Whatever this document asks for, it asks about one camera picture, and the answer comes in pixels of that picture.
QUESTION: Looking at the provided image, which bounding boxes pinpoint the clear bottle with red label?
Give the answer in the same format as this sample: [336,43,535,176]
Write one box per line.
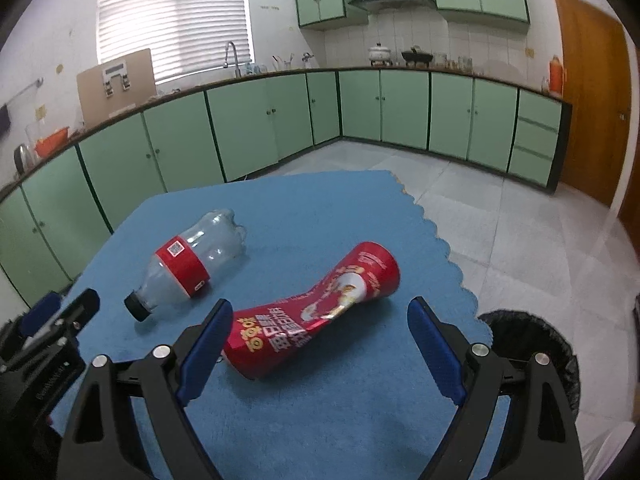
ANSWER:
[124,208,247,322]

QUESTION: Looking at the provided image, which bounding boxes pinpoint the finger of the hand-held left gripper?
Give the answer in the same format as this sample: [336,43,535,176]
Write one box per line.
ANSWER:
[50,288,101,335]
[17,292,63,338]

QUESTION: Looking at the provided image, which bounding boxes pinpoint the bin with black bag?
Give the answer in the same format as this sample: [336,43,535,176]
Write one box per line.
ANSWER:
[477,310,582,421]

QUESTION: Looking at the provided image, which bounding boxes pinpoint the green base cabinet with drawers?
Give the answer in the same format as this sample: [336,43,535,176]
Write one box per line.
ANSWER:
[337,67,572,195]

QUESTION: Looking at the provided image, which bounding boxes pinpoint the green base cabinet run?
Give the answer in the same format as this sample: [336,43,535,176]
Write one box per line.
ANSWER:
[0,69,343,311]

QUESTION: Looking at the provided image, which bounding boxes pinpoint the black wok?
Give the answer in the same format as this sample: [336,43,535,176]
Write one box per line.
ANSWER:
[401,46,432,67]

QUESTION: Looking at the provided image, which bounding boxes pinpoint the blue scalloped table mat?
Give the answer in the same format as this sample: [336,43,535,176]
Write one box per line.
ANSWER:
[47,170,493,480]

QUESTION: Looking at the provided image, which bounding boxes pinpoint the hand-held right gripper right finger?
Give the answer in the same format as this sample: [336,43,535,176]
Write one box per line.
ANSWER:
[406,296,585,480]

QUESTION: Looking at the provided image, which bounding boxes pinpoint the orange plastic basin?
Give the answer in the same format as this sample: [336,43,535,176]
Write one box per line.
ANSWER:
[34,127,70,156]

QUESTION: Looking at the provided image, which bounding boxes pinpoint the white window blind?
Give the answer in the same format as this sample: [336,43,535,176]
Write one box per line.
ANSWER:
[96,0,253,83]

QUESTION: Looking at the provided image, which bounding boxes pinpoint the steel towel bar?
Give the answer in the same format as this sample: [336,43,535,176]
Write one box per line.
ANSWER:
[10,78,43,106]

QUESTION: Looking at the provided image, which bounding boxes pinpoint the steel kitchen faucet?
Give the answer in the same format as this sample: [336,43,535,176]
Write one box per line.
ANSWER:
[223,41,242,78]

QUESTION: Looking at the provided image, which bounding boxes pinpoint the wooden door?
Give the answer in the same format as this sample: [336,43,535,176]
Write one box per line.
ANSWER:
[552,0,640,231]

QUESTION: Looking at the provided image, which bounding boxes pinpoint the white plastic bag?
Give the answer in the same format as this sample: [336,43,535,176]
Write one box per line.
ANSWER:
[580,420,638,480]

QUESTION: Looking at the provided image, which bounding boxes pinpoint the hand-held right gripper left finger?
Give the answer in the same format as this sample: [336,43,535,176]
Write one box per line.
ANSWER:
[57,298,235,480]

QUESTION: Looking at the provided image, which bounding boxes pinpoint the orange thermos flask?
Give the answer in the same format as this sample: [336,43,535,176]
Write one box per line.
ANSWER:
[549,55,566,97]

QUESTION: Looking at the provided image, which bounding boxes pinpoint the brown cardboard box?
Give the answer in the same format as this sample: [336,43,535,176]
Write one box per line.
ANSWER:
[76,48,157,126]

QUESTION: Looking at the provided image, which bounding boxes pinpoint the red drink can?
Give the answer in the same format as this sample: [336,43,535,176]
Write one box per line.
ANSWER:
[222,241,402,381]

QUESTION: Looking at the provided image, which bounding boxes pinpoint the dark range hood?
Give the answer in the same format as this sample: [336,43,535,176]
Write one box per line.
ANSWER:
[347,0,435,11]

